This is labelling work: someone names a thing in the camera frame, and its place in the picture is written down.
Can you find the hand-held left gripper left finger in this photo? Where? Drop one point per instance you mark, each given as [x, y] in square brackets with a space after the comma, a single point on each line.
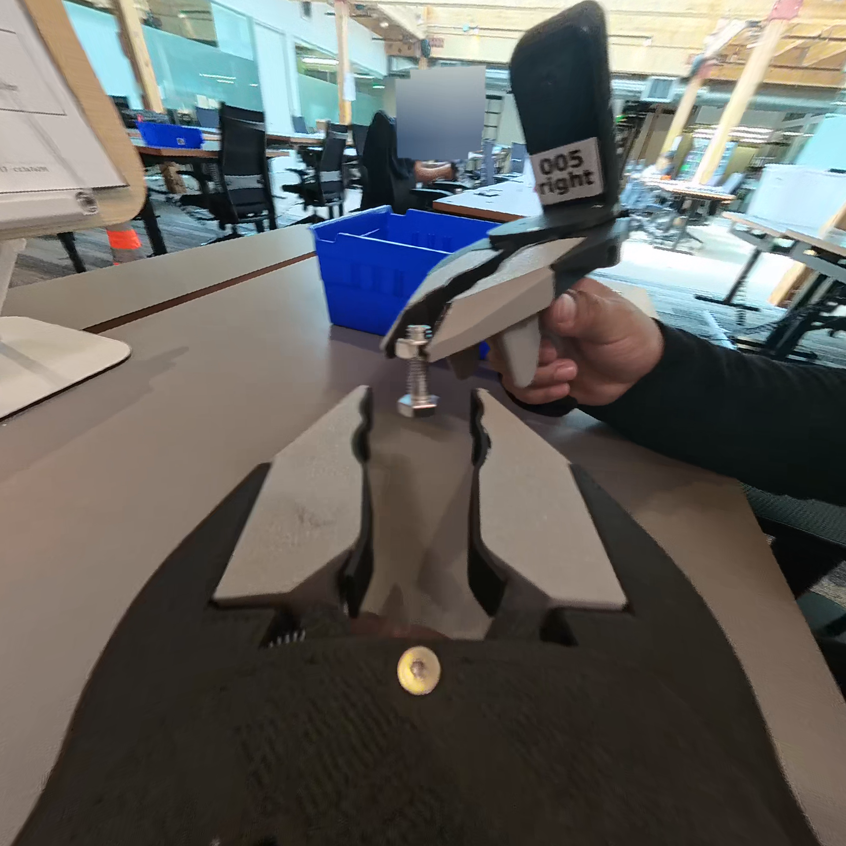
[291, 522]

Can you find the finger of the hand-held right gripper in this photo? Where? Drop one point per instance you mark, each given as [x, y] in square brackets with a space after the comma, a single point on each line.
[436, 297]
[502, 297]

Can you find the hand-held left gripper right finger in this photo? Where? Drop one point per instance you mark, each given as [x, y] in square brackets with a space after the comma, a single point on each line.
[542, 529]

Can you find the steel hex nut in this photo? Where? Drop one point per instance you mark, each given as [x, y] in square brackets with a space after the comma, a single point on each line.
[413, 343]

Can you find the blue plastic bin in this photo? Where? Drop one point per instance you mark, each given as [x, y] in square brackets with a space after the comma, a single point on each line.
[370, 277]
[168, 134]

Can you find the steel hex bolt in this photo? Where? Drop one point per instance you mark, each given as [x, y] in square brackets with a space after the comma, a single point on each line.
[418, 403]

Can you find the person's right forearm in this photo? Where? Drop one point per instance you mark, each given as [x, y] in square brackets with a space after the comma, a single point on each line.
[740, 423]

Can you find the person's right hand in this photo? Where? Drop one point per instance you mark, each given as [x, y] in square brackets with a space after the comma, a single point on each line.
[608, 343]

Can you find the wooden edged office desk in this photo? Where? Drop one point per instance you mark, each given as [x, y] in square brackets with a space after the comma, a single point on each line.
[489, 201]
[793, 234]
[198, 152]

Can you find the black jacket on chair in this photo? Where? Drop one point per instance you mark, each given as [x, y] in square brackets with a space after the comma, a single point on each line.
[383, 165]

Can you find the white storage box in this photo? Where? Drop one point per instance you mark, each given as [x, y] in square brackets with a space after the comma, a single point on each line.
[793, 195]

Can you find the black mesh office chair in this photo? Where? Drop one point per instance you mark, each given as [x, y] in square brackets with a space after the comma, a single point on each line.
[806, 522]

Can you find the white metal stand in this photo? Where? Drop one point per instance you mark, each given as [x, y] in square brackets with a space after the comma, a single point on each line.
[59, 363]

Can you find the orange traffic cone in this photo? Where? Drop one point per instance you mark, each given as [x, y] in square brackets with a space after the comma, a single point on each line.
[124, 241]

